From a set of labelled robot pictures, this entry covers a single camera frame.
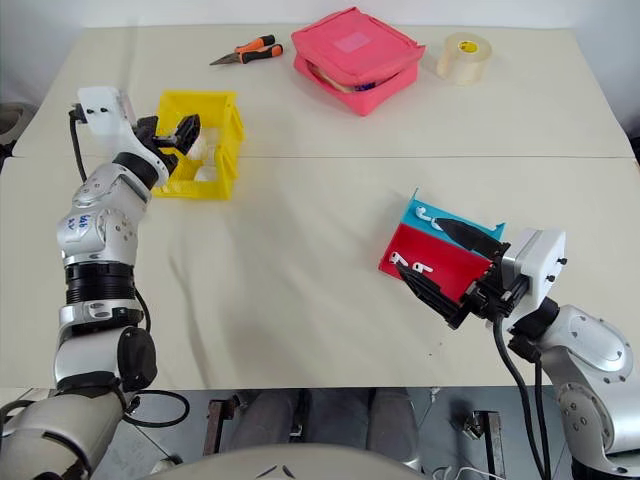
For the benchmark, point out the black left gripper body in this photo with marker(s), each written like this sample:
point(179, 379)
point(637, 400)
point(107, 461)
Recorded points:
point(166, 152)

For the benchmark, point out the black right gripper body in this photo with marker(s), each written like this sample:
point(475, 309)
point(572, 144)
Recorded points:
point(495, 295)

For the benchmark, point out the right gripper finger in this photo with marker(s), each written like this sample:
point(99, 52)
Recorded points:
point(472, 237)
point(437, 300)

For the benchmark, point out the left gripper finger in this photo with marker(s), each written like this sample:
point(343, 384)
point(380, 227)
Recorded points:
point(187, 134)
point(148, 131)

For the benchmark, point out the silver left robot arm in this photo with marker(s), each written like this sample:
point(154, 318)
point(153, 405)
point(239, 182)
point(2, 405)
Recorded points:
point(95, 235)

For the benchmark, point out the yellow plastic bin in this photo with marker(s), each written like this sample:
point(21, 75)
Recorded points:
point(225, 165)

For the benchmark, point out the red and blue tray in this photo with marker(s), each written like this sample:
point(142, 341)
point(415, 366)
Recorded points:
point(445, 255)

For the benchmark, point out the blue bin with white earbuds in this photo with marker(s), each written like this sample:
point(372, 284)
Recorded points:
point(411, 214)

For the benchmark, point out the orange black pliers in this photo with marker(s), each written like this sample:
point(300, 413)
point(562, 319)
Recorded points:
point(255, 51)

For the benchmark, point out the clear tape roll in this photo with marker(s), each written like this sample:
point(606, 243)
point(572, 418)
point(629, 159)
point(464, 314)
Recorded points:
point(462, 65)

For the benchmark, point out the pink fabric pouch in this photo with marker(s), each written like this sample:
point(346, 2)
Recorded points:
point(350, 42)

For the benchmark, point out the grey robot torso dome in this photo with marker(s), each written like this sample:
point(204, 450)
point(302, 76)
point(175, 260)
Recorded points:
point(300, 465)

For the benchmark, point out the white rounded object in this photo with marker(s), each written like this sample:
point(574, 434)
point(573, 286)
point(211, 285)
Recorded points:
point(165, 464)

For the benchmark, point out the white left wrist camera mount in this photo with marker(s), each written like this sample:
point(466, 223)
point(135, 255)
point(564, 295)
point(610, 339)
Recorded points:
point(107, 120)

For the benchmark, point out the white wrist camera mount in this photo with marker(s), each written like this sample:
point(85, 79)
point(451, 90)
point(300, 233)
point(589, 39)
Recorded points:
point(542, 260)
point(107, 120)

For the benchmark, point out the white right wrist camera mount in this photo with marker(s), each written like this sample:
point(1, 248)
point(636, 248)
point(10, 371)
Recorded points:
point(542, 260)

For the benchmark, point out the rusty metal table bracket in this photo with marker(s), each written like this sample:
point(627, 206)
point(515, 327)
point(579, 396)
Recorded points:
point(217, 427)
point(490, 440)

